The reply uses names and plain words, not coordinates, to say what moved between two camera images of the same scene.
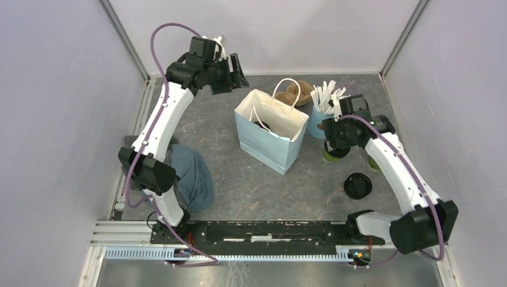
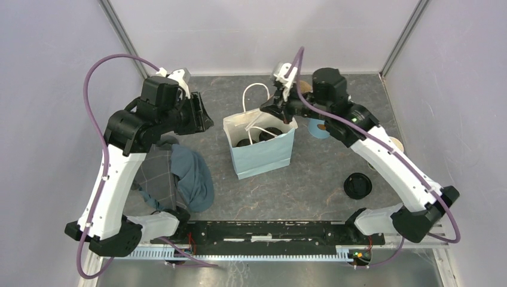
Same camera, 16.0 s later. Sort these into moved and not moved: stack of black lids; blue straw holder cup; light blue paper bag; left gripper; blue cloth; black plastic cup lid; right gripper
Moved: left gripper; right gripper; light blue paper bag; black plastic cup lid
Not moved: blue cloth; blue straw holder cup; stack of black lids
